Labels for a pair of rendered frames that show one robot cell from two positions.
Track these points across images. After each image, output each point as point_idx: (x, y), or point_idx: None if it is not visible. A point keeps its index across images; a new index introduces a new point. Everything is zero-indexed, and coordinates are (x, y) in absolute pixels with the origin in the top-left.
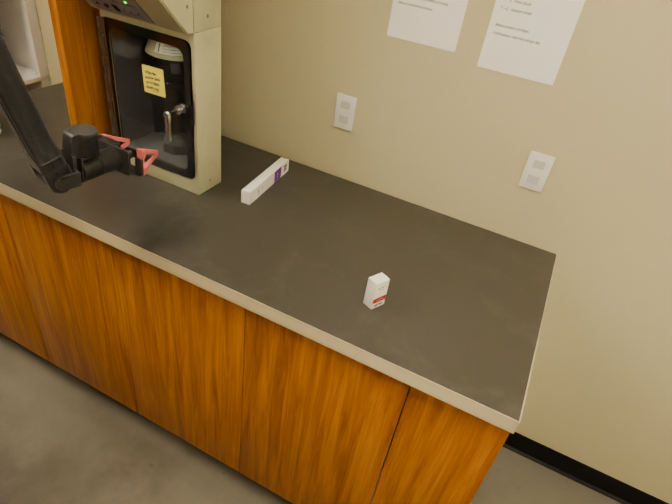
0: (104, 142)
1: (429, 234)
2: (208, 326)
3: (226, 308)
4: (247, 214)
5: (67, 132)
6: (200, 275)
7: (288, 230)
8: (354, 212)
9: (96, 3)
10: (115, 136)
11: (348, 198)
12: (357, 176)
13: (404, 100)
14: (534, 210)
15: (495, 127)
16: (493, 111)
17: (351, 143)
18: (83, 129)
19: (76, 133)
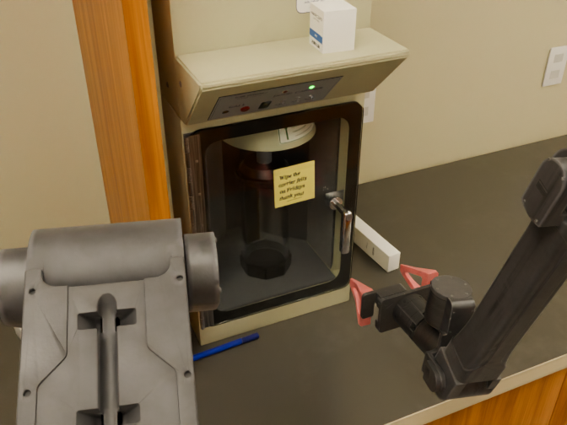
0: (396, 296)
1: (521, 177)
2: (511, 423)
3: (544, 381)
4: (419, 277)
5: (461, 303)
6: (543, 363)
7: (472, 260)
8: (455, 202)
9: (218, 114)
10: (360, 284)
11: (423, 194)
12: (382, 169)
13: (429, 56)
14: (555, 102)
15: (518, 41)
16: (515, 26)
17: (372, 135)
18: (451, 287)
19: (466, 295)
